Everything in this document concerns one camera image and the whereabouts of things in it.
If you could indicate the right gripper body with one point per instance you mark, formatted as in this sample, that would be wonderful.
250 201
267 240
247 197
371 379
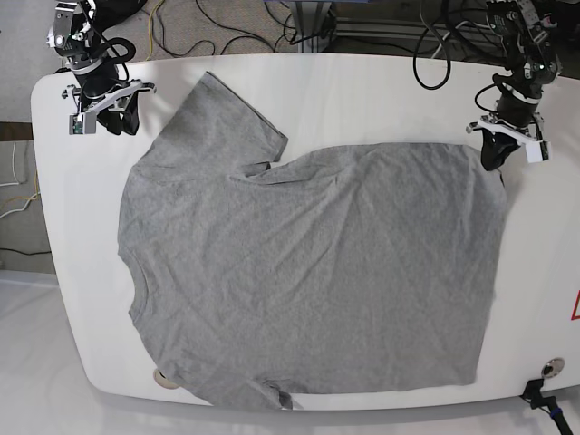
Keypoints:
100 88

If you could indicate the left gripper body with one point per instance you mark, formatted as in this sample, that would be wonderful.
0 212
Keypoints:
516 116

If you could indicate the grey t-shirt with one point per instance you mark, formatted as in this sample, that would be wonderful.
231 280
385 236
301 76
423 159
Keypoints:
352 269

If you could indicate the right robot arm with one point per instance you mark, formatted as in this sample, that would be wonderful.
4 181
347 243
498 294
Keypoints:
77 35

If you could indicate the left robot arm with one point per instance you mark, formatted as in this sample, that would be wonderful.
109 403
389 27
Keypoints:
532 62

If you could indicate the red warning sticker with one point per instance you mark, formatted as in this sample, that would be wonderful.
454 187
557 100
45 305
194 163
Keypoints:
576 310

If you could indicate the table grommet near right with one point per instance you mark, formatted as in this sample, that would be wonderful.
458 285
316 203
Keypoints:
553 367

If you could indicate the table grommet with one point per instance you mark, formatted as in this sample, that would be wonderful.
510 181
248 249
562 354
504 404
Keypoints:
553 367
163 381

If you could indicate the table grommet near left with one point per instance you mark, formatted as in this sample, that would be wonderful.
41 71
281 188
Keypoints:
163 381

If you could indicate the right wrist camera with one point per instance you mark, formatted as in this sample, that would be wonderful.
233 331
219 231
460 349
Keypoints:
83 123

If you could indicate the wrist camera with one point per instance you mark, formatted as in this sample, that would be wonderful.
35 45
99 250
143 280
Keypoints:
538 151
83 123

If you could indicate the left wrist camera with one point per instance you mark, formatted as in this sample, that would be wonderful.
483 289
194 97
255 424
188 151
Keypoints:
538 151

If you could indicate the metal frame table leg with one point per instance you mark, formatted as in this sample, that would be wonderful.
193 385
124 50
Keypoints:
314 23

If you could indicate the black clamp with cable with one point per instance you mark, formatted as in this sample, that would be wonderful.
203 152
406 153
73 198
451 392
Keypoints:
533 396

